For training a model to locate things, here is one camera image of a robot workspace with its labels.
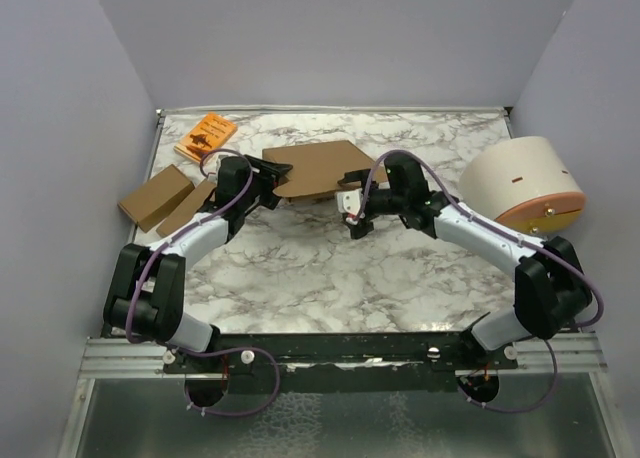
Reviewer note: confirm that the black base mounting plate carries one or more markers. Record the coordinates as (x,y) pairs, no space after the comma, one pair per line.
(324,363)

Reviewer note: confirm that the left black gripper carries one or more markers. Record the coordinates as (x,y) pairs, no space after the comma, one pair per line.
(269,180)

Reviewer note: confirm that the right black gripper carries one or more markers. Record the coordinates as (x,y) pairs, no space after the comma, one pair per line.
(365,224)

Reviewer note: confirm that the brown cardboard box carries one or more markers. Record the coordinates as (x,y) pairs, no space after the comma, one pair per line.
(153,201)
(317,168)
(186,210)

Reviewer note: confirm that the aluminium rail frame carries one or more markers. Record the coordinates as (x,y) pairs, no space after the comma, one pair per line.
(295,270)

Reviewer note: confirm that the folded flat brown cardboard box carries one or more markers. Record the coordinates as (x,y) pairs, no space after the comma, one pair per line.
(186,210)

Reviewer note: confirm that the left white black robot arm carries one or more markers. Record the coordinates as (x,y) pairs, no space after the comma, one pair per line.
(146,295)

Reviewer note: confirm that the cream toy bread bin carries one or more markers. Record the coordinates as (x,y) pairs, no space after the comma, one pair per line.
(523,184)

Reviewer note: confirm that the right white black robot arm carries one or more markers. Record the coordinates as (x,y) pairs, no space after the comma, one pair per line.
(550,288)

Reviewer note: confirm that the orange booklet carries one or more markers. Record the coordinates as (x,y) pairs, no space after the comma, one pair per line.
(210,133)

